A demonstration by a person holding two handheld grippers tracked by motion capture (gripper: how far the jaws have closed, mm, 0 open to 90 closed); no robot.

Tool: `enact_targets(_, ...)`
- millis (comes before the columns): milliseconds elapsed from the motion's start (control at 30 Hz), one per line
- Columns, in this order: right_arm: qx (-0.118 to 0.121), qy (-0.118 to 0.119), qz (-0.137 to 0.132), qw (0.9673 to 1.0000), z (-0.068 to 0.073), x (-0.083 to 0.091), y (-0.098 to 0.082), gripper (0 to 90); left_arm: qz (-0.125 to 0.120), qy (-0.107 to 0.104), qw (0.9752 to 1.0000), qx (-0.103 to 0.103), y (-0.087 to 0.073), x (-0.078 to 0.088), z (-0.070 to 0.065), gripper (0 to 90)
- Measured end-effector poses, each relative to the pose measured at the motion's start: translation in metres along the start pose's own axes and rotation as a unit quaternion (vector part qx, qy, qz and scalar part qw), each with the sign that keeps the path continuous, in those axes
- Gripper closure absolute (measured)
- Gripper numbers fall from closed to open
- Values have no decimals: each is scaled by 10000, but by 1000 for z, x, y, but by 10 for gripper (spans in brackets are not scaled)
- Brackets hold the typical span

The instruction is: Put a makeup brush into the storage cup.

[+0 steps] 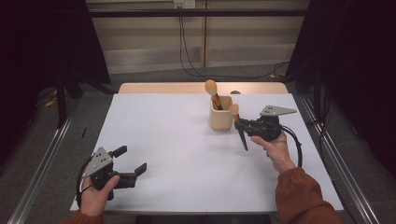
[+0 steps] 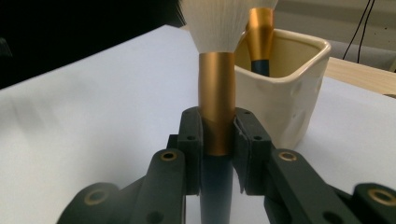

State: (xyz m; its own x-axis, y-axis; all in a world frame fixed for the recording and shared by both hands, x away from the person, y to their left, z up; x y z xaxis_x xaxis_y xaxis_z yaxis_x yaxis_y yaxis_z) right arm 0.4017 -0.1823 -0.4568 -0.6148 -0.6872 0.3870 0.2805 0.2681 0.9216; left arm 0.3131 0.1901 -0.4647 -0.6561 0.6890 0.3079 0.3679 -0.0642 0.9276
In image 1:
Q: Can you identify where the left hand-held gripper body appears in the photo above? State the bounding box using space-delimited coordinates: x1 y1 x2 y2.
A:
81 147 138 202

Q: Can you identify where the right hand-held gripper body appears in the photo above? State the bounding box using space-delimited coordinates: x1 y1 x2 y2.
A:
248 105 298 143

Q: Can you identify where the beige square brush holder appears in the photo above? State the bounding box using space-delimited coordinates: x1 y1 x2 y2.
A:
208 94 235 132

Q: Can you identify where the large makeup brush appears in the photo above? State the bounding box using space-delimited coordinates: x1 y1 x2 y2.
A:
204 78 225 111

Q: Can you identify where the person's right hand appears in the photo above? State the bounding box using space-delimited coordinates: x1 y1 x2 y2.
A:
249 130 297 175

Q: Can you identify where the person's left hand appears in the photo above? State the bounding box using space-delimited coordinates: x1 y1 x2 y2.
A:
78 175 121 218

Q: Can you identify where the white table sheet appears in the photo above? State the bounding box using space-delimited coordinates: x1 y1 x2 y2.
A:
69 92 345 215

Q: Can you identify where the black metal stand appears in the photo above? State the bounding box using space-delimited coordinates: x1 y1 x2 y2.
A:
312 67 324 119
55 74 69 129

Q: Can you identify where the black curtain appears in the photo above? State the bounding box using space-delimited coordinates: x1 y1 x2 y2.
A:
284 0 396 180
0 0 112 167

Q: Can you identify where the black horizontal bar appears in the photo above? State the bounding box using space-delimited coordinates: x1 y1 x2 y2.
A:
88 8 310 19

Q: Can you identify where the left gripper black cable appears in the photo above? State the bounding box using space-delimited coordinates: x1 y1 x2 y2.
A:
75 158 95 209

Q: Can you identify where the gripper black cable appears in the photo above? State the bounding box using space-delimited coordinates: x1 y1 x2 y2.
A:
75 158 95 209
279 124 304 169

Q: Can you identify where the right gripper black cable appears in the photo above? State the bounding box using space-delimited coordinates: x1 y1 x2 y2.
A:
279 124 304 169

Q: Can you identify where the thin black cable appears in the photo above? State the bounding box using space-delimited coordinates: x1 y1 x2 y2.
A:
305 117 332 158

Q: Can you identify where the aluminium floor rail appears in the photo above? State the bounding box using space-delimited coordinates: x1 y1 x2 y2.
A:
7 102 80 224
298 94 381 224

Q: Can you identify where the long black floor cable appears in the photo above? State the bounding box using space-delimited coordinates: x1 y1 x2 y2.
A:
178 15 291 80

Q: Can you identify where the white wall socket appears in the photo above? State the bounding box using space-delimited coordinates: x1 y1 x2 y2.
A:
173 0 197 9

